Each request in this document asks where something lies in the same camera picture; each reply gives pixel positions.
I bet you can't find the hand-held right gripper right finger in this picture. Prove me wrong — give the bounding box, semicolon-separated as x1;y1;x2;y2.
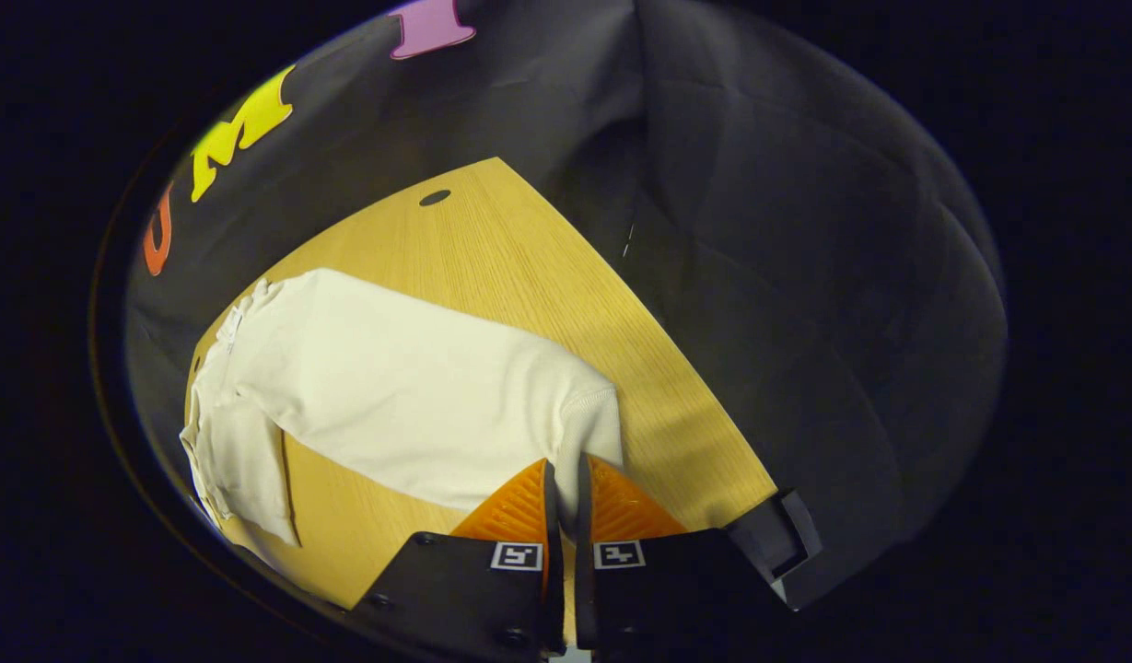
575;451;788;663

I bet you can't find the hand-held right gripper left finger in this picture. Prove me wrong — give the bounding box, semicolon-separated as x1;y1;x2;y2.
344;458;566;662

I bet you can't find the cream knit sweater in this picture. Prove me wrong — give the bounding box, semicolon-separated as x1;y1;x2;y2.
179;267;624;546

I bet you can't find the black backdrop cloth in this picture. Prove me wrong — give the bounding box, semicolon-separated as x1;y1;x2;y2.
123;0;1009;590

